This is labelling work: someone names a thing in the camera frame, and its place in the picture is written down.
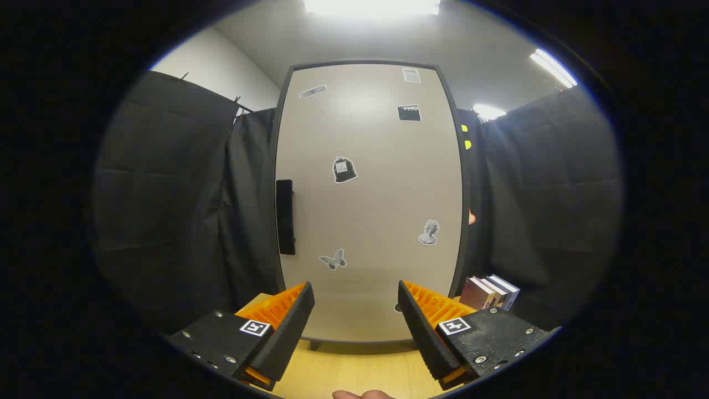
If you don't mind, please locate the long ceiling light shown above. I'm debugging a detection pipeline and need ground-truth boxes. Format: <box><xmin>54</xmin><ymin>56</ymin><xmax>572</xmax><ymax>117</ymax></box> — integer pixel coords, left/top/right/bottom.
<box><xmin>530</xmin><ymin>49</ymin><xmax>578</xmax><ymax>88</ymax></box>

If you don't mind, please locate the dark grey cabinet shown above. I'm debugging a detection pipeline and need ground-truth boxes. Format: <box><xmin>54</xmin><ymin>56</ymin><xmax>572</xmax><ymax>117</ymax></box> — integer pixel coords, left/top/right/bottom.
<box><xmin>271</xmin><ymin>58</ymin><xmax>471</xmax><ymax>351</ymax></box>

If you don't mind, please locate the large ceiling light panel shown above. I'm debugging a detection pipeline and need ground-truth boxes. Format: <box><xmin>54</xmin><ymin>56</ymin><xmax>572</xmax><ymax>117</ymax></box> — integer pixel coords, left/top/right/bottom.
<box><xmin>304</xmin><ymin>0</ymin><xmax>441</xmax><ymax>16</ymax></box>

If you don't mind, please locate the brown spine book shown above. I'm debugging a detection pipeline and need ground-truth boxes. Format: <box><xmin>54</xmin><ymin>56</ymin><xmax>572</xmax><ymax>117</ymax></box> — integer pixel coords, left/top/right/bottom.
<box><xmin>479</xmin><ymin>275</ymin><xmax>509</xmax><ymax>309</ymax></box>

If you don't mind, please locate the small ceiling light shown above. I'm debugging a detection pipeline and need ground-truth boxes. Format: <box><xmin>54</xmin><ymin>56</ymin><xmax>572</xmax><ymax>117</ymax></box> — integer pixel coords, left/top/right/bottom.
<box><xmin>472</xmin><ymin>104</ymin><xmax>507</xmax><ymax>121</ymax></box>

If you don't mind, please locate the black door handle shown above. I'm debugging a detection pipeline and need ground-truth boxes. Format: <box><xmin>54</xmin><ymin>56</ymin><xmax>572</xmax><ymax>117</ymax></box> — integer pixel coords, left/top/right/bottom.
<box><xmin>276</xmin><ymin>179</ymin><xmax>296</xmax><ymax>255</ymax></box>

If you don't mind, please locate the beige cabinet door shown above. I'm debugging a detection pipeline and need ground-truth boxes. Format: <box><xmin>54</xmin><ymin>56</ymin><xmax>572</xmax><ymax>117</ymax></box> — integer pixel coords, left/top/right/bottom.
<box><xmin>275</xmin><ymin>64</ymin><xmax>465</xmax><ymax>342</ymax></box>

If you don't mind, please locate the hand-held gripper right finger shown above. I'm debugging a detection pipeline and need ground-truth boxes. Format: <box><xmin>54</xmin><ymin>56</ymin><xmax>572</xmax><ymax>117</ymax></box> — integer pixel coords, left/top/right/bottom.
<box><xmin>397</xmin><ymin>280</ymin><xmax>556</xmax><ymax>391</ymax></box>

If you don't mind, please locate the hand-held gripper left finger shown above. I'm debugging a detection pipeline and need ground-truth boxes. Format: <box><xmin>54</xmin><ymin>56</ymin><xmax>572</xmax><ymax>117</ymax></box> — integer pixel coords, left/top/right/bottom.
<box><xmin>166</xmin><ymin>282</ymin><xmax>315</xmax><ymax>392</ymax></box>

